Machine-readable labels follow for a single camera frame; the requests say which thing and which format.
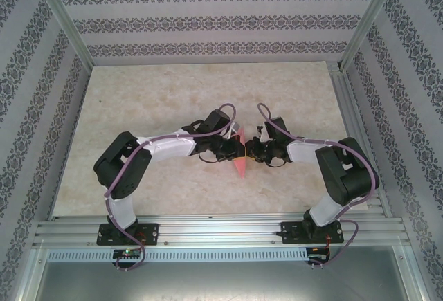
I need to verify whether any pink cloth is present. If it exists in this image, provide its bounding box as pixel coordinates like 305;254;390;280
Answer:
230;126;250;179

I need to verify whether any small circuit board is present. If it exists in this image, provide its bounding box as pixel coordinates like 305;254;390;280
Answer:
114;248;143;260
307;246;329;262

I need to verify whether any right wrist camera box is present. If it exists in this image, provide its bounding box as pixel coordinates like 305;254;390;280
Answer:
256;125;274;143

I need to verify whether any black thin looped cable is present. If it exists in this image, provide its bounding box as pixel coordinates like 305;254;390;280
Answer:
264;157;288;169
199;152;222;165

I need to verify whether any wide aluminium mounting rail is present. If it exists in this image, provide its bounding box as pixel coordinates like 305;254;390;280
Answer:
33;212;411;248

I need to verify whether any aluminium extrusion rail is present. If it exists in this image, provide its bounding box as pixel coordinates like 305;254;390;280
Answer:
328;62;394;218

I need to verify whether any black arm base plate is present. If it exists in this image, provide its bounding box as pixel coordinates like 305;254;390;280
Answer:
98;223;160;246
280;221;344;246

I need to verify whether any slotted grey cable duct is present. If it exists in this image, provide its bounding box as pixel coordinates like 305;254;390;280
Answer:
46;247;309;263

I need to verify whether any purple cable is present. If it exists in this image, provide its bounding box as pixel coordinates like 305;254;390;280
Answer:
257;102;381;270
105;102;238;273

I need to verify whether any aluminium frame post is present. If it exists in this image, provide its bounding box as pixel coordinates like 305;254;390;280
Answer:
338;0;404;73
29;0;94;69

